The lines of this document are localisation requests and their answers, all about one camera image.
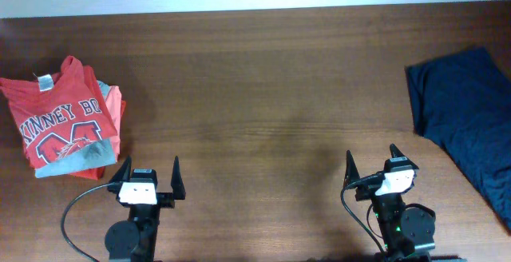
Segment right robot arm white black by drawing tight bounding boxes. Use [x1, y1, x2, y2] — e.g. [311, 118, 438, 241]
[340, 144, 436, 261]

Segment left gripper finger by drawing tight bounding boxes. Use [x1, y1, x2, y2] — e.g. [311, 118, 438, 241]
[171, 156, 186, 198]
[109, 156, 132, 183]

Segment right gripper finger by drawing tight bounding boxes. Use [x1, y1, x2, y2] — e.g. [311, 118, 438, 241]
[390, 144, 418, 169]
[344, 150, 360, 185]

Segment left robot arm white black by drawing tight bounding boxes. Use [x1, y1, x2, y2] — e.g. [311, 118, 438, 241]
[105, 157, 186, 262]

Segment grey folded t-shirt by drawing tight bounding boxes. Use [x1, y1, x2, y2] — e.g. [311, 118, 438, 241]
[35, 81, 117, 178]

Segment navy blue shorts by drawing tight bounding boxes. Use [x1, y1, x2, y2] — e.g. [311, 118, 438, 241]
[405, 47, 510, 227]

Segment red printed t-shirt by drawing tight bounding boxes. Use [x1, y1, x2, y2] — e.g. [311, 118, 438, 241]
[1, 56, 117, 169]

